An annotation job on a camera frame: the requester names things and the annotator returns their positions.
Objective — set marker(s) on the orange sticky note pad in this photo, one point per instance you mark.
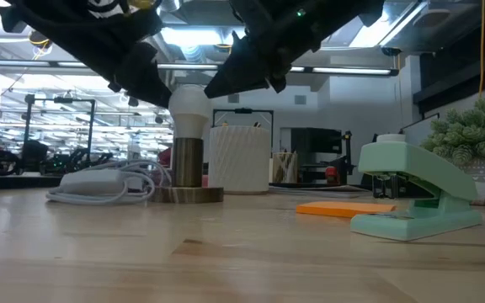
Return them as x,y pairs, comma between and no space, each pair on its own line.
343,208

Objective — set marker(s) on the disinfectant wipes canister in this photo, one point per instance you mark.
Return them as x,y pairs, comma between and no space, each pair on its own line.
390,138

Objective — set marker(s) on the tall black rig frame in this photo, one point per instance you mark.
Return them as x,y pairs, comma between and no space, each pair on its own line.
92,126

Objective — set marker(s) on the white textured cup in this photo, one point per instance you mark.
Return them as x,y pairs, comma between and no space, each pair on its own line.
238,160

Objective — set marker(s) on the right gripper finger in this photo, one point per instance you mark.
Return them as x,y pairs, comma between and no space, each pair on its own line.
242,71

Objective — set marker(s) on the green potted plant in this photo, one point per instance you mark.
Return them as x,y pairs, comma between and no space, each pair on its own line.
474,134

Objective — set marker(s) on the mint green stapler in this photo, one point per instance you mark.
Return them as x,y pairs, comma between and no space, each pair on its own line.
419,168

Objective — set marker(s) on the black office chair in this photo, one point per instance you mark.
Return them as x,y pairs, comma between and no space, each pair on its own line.
34,153

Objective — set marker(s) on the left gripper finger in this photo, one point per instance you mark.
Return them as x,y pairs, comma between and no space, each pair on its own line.
145,76

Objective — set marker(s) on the black equipment cabinet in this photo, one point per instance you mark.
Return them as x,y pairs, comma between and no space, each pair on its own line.
314,143

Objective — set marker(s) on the patterned pencil cup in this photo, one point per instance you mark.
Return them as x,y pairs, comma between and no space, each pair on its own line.
284,166

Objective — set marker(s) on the ceiling light strip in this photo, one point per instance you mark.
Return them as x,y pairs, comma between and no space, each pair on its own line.
352,70

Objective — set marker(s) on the low black rig frame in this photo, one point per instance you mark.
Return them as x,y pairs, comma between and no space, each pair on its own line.
242,111

